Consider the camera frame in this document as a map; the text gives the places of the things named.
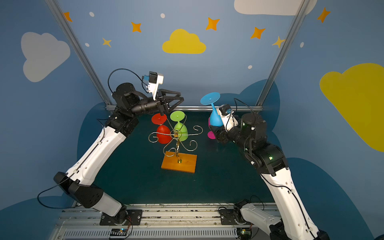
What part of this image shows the pink wine glass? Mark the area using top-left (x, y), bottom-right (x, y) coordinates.
top-left (207, 119), bottom-right (216, 140)

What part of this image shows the blue wine glass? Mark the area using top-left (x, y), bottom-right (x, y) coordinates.
top-left (200, 92), bottom-right (223, 127)

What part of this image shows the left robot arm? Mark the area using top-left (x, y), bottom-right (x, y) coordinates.
top-left (54, 83), bottom-right (184, 221)

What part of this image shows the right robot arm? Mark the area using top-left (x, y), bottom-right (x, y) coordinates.
top-left (209, 113), bottom-right (330, 240)

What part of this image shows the back green wine glass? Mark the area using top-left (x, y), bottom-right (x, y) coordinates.
top-left (170, 111), bottom-right (188, 142)

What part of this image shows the red wine glass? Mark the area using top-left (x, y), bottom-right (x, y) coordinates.
top-left (151, 113), bottom-right (173, 145)

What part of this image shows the orange wooden rack base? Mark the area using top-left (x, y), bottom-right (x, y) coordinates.
top-left (161, 151), bottom-right (197, 174)

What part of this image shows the right circuit board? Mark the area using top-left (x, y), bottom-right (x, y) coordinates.
top-left (236, 228), bottom-right (253, 240)

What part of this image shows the circuit board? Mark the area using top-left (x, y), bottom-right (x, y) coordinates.
top-left (236, 228), bottom-right (253, 240)
top-left (109, 228), bottom-right (128, 240)

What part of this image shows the left circuit board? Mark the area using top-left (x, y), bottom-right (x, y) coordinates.
top-left (109, 228), bottom-right (128, 240)

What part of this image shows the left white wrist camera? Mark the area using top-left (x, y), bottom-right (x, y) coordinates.
top-left (142, 71), bottom-right (164, 101)

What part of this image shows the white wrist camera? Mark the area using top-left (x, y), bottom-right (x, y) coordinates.
top-left (142, 71), bottom-right (164, 101)
top-left (217, 104), bottom-right (239, 132)

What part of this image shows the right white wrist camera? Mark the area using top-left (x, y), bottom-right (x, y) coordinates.
top-left (217, 104), bottom-right (239, 132)

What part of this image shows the gold wire glass rack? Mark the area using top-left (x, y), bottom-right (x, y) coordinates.
top-left (148, 114), bottom-right (204, 156)

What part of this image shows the aluminium frame back bar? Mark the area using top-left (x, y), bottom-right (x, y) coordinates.
top-left (106, 105), bottom-right (263, 112)

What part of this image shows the aluminium frame left post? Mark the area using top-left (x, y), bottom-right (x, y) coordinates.
top-left (45, 0), bottom-right (116, 113)

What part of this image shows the aluminium frame post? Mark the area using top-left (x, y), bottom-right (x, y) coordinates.
top-left (255, 0), bottom-right (311, 112)
top-left (45, 0), bottom-right (116, 113)

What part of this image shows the aluminium frame right post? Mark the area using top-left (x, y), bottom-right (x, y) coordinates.
top-left (255, 0), bottom-right (311, 112)

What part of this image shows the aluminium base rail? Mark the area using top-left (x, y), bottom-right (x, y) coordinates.
top-left (49, 203), bottom-right (310, 240)

